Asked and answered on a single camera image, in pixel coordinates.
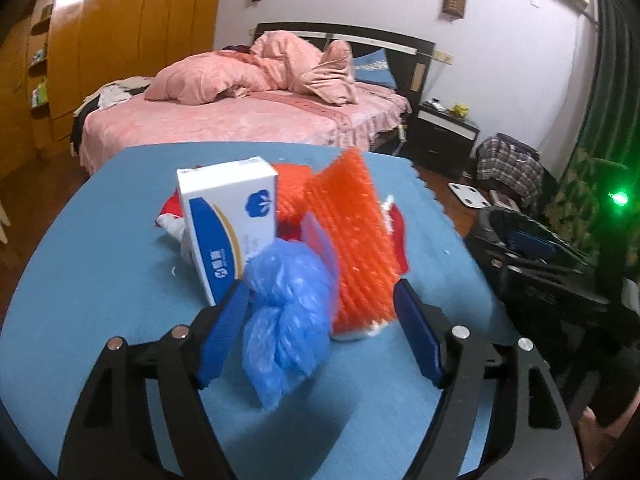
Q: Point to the pile of clothes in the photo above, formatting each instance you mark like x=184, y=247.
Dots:
x=112, y=92

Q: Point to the white bathroom scale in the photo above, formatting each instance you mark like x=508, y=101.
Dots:
x=467, y=194

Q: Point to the bed with pink sheet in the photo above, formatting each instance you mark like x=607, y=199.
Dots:
x=240, y=120

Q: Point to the white telephone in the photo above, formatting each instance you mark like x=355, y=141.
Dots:
x=433, y=105

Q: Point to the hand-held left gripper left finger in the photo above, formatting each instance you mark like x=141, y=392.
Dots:
x=225, y=330

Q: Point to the white plastic piece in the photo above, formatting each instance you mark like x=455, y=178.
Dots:
x=360, y=334

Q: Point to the blue tablecloth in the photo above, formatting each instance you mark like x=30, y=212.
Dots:
x=100, y=270

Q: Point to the pink duvet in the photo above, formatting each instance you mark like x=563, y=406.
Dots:
x=240, y=67

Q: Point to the yellow plush toy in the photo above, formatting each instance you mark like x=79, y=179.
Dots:
x=457, y=109

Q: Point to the blue pillow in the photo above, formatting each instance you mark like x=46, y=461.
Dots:
x=374, y=67

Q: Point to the white power strip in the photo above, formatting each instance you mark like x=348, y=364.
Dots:
x=403, y=132

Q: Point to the wooden wardrobe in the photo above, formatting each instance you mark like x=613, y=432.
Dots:
x=115, y=35

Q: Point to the dark wooden headboard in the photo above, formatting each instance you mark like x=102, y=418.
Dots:
x=400, y=47

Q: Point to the black trash bin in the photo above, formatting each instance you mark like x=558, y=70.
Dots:
x=495, y=230

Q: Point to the plaid bag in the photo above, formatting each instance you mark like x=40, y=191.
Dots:
x=510, y=167

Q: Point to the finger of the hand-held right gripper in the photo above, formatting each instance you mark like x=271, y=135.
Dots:
x=532, y=245
x=520, y=270

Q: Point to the person's leg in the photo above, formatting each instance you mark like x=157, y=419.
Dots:
x=605, y=422

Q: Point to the white and blue carton box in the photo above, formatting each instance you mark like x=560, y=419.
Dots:
x=227, y=210

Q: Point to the wall socket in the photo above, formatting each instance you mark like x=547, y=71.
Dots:
x=443, y=56

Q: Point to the pink white small item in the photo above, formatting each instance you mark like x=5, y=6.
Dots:
x=322, y=240

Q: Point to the dark patterned curtain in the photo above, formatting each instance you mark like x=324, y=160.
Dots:
x=615, y=85

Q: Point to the blue plastic bag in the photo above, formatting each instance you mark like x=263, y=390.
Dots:
x=285, y=305

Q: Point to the black nightstand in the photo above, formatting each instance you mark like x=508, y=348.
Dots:
x=442, y=137

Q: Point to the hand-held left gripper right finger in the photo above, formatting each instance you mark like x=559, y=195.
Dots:
x=417, y=330

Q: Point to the orange foam net sleeve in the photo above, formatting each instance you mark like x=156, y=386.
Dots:
x=350, y=240

